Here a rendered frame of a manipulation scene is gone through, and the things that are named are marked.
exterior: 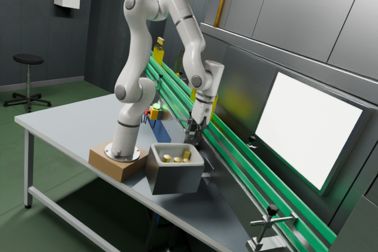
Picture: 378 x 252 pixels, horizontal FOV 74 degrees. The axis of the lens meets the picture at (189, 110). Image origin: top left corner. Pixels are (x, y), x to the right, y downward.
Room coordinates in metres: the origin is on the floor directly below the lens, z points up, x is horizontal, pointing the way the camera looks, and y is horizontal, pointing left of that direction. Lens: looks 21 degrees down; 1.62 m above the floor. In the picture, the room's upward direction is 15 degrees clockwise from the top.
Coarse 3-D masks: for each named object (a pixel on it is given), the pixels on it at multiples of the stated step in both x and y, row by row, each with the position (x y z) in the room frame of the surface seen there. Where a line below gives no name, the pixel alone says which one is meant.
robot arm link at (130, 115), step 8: (144, 80) 1.20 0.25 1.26; (144, 88) 1.16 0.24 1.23; (152, 88) 1.22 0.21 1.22; (144, 96) 1.16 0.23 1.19; (152, 96) 1.22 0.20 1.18; (128, 104) 1.21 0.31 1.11; (136, 104) 1.20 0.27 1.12; (144, 104) 1.20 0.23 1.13; (120, 112) 1.15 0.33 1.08; (128, 112) 1.14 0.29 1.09; (136, 112) 1.16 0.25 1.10; (144, 112) 1.19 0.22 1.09; (120, 120) 1.13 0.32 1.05; (128, 120) 1.12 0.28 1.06; (136, 120) 1.14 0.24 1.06
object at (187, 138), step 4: (192, 132) 1.19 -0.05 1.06; (184, 136) 1.16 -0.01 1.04; (188, 136) 1.16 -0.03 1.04; (192, 136) 1.17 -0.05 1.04; (184, 140) 1.16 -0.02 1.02; (188, 140) 1.17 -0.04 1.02; (192, 140) 1.17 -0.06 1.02; (196, 140) 1.19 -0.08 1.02; (200, 140) 1.20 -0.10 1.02; (192, 144) 1.18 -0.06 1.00; (196, 144) 1.18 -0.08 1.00
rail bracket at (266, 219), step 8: (272, 208) 0.59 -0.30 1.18; (264, 216) 0.60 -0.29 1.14; (272, 216) 0.59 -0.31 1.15; (296, 216) 0.64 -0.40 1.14; (256, 224) 0.57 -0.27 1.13; (264, 224) 0.58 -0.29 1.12; (272, 224) 0.59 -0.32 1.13; (264, 232) 0.59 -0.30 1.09; (256, 240) 0.59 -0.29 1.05; (264, 240) 0.62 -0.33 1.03; (272, 240) 0.63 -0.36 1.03; (248, 248) 0.59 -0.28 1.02; (256, 248) 0.58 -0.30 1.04; (264, 248) 0.59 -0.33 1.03; (272, 248) 0.60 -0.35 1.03; (280, 248) 0.61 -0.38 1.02
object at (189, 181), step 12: (204, 156) 1.12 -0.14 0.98; (156, 168) 0.92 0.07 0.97; (168, 168) 0.92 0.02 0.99; (180, 168) 0.95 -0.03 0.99; (192, 168) 0.98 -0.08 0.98; (204, 168) 1.09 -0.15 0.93; (156, 180) 0.91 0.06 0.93; (168, 180) 0.93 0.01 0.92; (180, 180) 0.96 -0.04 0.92; (192, 180) 0.98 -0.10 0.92; (204, 180) 1.06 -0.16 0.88; (156, 192) 0.91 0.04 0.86; (168, 192) 0.94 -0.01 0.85; (180, 192) 0.96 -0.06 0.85; (192, 192) 0.99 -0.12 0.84
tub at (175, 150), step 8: (152, 144) 1.05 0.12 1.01; (160, 144) 1.07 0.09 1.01; (168, 144) 1.09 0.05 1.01; (176, 144) 1.11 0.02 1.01; (184, 144) 1.13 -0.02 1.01; (160, 152) 1.07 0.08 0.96; (168, 152) 1.09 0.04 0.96; (176, 152) 1.11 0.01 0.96; (192, 152) 1.11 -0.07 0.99; (160, 160) 1.04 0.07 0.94; (192, 160) 1.08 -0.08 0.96; (200, 160) 1.03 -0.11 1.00
